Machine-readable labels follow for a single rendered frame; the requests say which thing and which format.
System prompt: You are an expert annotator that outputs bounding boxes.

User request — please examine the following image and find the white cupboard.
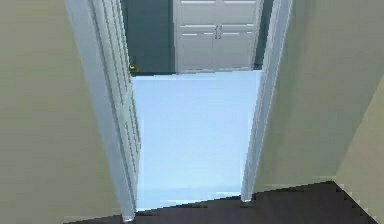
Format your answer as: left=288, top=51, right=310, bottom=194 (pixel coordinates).
left=172, top=0, right=265, bottom=74

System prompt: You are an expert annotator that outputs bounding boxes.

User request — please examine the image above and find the white room door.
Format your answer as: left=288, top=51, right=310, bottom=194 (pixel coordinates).
left=87, top=0, right=142, bottom=210

